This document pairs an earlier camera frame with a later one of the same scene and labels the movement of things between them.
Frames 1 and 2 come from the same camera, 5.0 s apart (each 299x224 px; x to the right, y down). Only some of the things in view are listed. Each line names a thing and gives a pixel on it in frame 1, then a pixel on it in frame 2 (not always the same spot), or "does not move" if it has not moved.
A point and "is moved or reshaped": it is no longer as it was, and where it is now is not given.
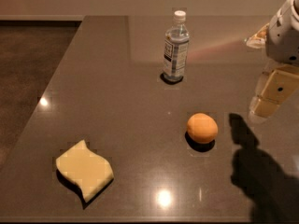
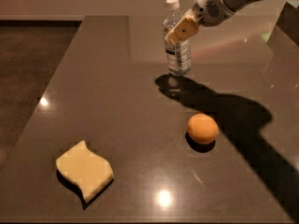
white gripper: [282, 37] → [207, 8]
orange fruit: [202, 128] does not move
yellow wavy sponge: [91, 171] does not move
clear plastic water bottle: [176, 49] is moved or reshaped
